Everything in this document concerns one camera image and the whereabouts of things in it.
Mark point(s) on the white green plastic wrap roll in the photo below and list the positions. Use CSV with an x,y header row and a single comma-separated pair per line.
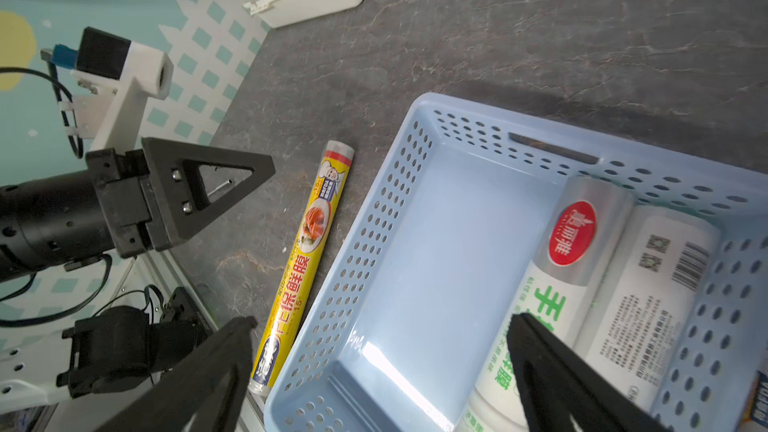
x,y
644,300

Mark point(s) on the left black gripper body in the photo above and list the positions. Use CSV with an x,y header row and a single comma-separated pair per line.
x,y
71,219

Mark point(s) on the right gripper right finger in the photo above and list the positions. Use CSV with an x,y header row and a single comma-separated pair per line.
x,y
559,391

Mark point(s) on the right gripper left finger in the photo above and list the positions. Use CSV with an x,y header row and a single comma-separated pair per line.
x,y
204,392

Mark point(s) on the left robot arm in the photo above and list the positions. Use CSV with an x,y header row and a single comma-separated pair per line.
x,y
120,346

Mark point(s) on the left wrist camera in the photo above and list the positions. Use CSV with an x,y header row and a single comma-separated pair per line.
x,y
119,76

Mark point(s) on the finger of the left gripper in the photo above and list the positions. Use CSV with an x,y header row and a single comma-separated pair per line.
x,y
175,190

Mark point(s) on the light blue plastic basket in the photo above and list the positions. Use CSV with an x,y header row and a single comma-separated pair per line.
x,y
399,330

